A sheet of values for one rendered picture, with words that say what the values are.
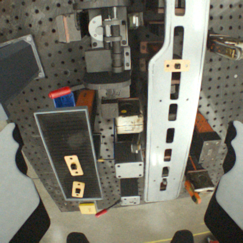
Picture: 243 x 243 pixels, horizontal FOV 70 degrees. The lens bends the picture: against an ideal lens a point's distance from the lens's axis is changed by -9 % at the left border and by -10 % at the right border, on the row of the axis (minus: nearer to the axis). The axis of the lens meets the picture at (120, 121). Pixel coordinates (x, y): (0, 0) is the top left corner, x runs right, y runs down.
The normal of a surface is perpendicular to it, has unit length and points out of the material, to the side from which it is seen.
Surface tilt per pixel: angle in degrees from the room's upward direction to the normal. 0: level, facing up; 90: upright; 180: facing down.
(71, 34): 0
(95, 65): 0
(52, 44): 0
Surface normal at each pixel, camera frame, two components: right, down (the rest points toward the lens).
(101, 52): 0.03, 0.54
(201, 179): -0.05, -0.84
